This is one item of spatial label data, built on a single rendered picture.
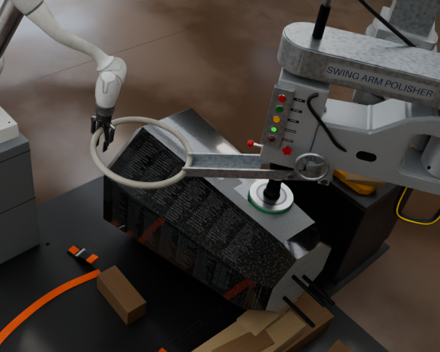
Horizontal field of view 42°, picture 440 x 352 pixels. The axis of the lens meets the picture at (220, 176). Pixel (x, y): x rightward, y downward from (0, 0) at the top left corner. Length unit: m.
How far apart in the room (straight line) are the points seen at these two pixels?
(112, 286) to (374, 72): 1.79
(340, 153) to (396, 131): 0.24
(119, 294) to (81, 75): 2.28
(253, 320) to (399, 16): 1.61
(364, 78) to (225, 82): 2.89
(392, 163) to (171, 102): 2.56
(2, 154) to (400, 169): 1.84
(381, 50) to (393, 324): 1.81
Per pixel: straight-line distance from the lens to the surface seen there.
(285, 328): 3.00
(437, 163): 2.47
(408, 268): 3.87
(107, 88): 2.61
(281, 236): 2.59
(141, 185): 2.55
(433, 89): 2.23
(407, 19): 2.78
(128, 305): 3.10
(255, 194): 2.70
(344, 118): 2.38
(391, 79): 2.19
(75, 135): 4.26
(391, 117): 2.36
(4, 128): 2.94
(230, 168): 2.59
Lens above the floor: 2.70
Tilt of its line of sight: 42 degrees down
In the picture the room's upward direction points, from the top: 11 degrees clockwise
